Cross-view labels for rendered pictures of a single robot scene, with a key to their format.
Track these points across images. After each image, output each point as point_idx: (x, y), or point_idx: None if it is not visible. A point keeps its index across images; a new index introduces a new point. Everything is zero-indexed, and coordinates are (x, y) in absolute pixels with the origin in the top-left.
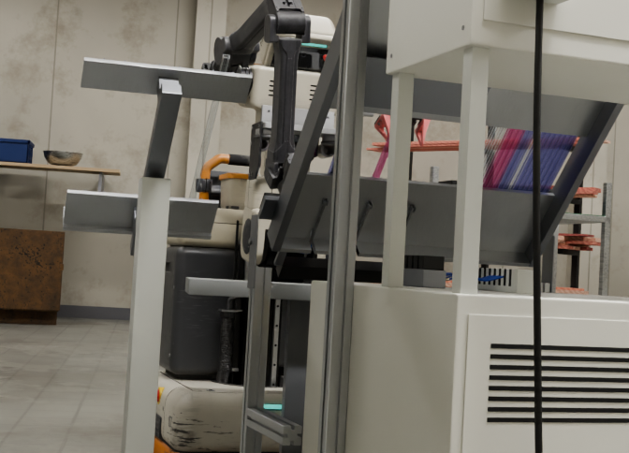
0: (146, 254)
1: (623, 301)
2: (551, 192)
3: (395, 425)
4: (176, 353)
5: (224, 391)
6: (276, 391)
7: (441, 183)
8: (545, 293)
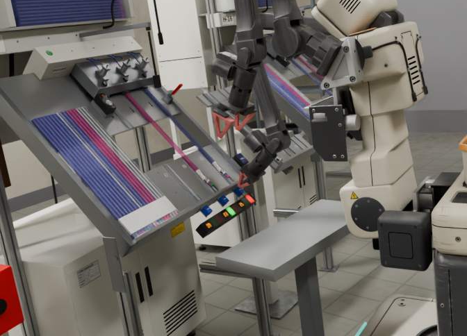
0: None
1: (30, 215)
2: (92, 195)
3: None
4: None
5: (395, 308)
6: (386, 333)
7: (153, 169)
8: (81, 235)
